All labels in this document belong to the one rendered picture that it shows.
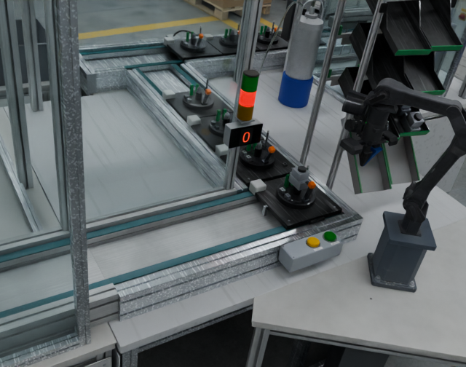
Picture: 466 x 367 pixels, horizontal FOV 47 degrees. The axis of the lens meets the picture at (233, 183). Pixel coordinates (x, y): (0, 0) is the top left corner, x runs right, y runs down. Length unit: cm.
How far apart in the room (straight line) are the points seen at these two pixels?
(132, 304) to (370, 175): 99
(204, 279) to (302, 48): 140
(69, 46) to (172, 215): 89
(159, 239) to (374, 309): 71
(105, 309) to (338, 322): 68
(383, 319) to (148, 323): 71
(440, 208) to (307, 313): 86
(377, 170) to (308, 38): 85
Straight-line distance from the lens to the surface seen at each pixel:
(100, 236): 169
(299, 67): 267
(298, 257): 167
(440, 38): 193
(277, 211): 181
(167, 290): 155
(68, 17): 99
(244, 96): 166
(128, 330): 154
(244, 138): 173
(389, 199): 223
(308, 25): 260
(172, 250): 169
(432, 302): 186
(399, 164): 212
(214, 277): 162
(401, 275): 181
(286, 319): 162
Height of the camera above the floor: 206
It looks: 35 degrees down
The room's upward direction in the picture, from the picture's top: 9 degrees clockwise
